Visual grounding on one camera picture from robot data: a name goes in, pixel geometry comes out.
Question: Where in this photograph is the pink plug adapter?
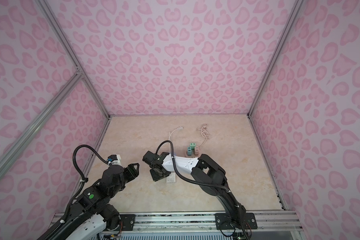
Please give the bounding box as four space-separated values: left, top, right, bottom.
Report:
194 147 200 156

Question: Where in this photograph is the left aluminium frame beam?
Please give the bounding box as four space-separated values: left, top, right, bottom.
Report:
0 71 82 181

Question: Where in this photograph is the pink round power strip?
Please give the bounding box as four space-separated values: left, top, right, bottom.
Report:
185 152 201 158

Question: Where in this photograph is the right aluminium corner post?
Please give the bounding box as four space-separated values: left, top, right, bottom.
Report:
247 0 307 119

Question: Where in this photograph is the left aluminium corner post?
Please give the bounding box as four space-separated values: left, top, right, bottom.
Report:
35 0 111 120

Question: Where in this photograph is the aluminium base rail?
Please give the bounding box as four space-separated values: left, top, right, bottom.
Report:
50 211 307 240

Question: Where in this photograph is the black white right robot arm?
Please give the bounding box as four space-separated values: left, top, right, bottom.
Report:
143 140 252 240

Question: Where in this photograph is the white plug adapter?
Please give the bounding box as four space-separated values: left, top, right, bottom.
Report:
166 175 176 184

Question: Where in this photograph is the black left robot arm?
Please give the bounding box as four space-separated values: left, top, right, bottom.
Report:
40 145 140 240

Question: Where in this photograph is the white power strip cable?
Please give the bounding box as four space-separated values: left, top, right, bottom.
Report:
167 125 184 151

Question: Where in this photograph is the aluminium corner post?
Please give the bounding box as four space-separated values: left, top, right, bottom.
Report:
247 0 307 119
35 0 111 120

